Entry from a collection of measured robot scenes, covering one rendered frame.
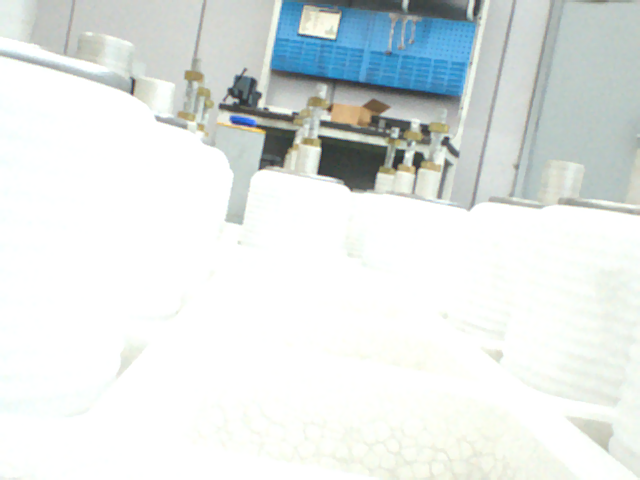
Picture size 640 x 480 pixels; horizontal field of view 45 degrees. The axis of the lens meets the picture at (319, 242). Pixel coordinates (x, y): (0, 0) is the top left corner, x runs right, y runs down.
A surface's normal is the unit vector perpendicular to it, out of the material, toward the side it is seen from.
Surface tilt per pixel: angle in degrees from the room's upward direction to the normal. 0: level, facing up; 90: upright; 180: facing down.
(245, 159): 90
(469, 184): 90
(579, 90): 90
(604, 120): 90
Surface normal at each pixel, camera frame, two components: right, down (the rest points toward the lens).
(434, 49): -0.29, 0.00
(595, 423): 0.04, 0.06
